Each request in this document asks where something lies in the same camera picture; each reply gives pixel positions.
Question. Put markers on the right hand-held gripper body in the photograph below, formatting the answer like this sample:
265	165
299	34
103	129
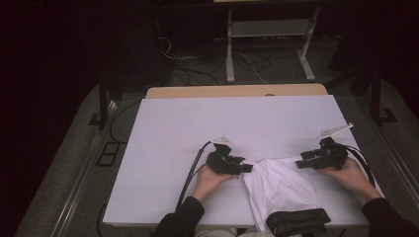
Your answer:
332	154

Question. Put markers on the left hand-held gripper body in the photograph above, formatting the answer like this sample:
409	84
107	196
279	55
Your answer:
222	161

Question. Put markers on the white shorts with black waistband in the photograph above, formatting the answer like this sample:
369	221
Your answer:
280	184

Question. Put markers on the person's left hand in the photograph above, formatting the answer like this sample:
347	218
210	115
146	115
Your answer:
210	184

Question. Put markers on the person's right hand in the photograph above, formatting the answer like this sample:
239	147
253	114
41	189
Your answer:
352	179

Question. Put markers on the white board table cover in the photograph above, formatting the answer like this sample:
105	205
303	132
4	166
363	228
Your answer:
171	131

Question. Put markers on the black metal stand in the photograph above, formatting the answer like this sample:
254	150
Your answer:
375	98
102	105

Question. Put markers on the white metal stand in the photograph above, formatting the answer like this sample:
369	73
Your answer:
230	49

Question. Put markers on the metal floor rail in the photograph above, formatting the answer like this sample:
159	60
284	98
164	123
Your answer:
398	158
82	177

